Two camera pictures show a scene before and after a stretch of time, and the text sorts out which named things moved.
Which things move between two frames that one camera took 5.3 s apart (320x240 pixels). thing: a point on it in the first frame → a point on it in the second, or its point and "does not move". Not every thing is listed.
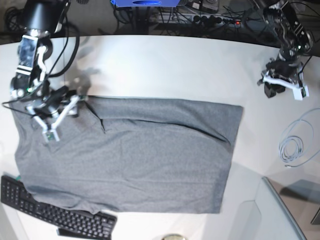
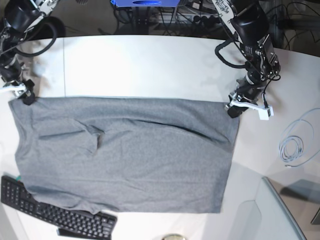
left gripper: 49,104 → 12,72
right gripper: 287,70 → 249,91
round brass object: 174,236 does not move
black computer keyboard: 70,222 does not move
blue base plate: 145,3 does not move
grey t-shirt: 130,155 does not move
